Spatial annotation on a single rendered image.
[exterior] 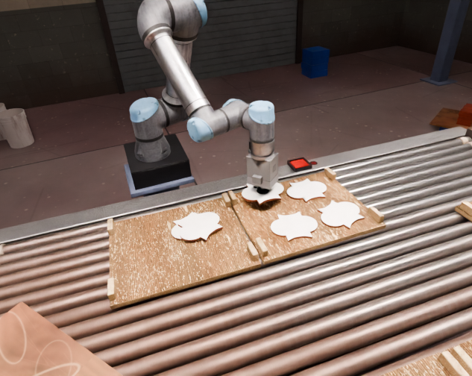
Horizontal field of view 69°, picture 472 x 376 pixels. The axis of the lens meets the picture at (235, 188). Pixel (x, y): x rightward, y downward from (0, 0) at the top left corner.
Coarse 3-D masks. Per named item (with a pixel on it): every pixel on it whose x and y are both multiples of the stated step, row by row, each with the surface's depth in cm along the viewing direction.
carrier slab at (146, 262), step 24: (144, 216) 117; (168, 216) 116; (120, 240) 108; (144, 240) 107; (168, 240) 106; (216, 240) 105; (240, 240) 104; (120, 264) 99; (144, 264) 98; (168, 264) 98; (192, 264) 97; (216, 264) 97; (240, 264) 96; (120, 288) 92; (144, 288) 91; (168, 288) 91
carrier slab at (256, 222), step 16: (304, 176) 132; (320, 176) 131; (240, 192) 125; (336, 192) 122; (240, 208) 118; (256, 208) 117; (272, 208) 116; (288, 208) 116; (304, 208) 115; (320, 208) 115; (256, 224) 110; (320, 224) 108; (368, 224) 107; (384, 224) 107; (272, 240) 103; (304, 240) 103; (320, 240) 102; (336, 240) 103; (272, 256) 98; (288, 256) 99
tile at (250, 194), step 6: (252, 186) 120; (276, 186) 119; (282, 186) 118; (246, 192) 116; (252, 192) 116; (270, 192) 116; (276, 192) 115; (282, 192) 116; (246, 198) 114; (252, 198) 113; (258, 198) 113; (264, 198) 113; (270, 198) 113; (276, 198) 113
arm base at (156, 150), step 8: (160, 136) 142; (136, 144) 143; (144, 144) 140; (152, 144) 141; (160, 144) 143; (168, 144) 148; (136, 152) 144; (144, 152) 142; (152, 152) 142; (160, 152) 143; (168, 152) 147; (144, 160) 144; (152, 160) 143
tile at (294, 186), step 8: (296, 184) 126; (304, 184) 126; (312, 184) 125; (320, 184) 125; (288, 192) 122; (296, 192) 122; (304, 192) 121; (312, 192) 121; (320, 192) 121; (304, 200) 118
